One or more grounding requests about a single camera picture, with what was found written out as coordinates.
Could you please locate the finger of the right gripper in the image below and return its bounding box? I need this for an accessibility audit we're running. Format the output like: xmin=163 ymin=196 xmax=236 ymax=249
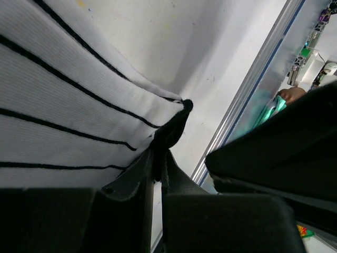
xmin=205 ymin=83 xmax=336 ymax=235

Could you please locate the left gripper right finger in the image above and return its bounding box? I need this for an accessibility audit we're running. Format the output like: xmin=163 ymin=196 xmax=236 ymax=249
xmin=162 ymin=151 xmax=305 ymax=252

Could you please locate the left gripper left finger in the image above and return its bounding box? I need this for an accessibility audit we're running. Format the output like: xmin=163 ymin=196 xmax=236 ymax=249
xmin=1 ymin=150 xmax=154 ymax=252

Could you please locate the white black striped sock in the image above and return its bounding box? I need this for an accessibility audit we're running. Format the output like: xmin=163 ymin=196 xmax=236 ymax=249
xmin=1 ymin=1 xmax=193 ymax=188

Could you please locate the aluminium rail frame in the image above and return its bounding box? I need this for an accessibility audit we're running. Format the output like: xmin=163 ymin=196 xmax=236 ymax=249
xmin=150 ymin=0 xmax=309 ymax=253

